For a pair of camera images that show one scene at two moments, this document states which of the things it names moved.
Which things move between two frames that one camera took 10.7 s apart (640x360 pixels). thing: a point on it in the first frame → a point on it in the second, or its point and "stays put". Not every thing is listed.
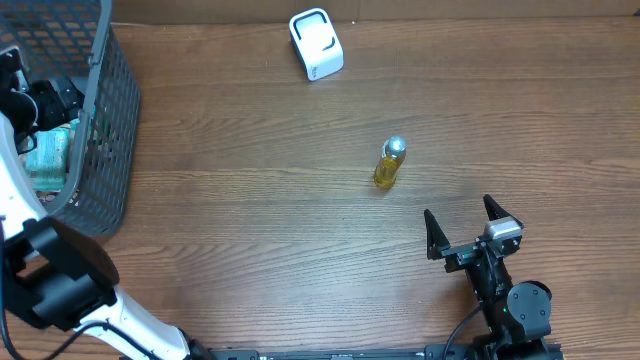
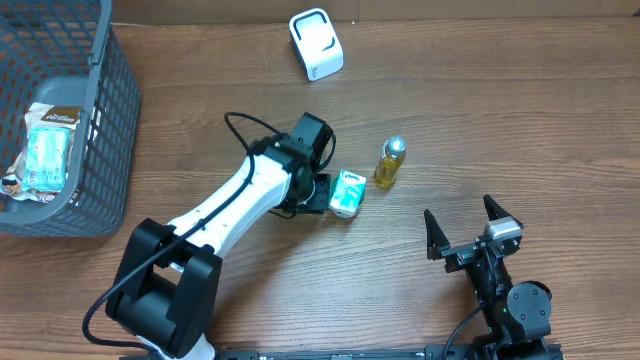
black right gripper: [460, 254] stays put
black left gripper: [59, 112] → [316, 197]
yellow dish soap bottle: [392, 154] stays put
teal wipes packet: [47, 164] stays put
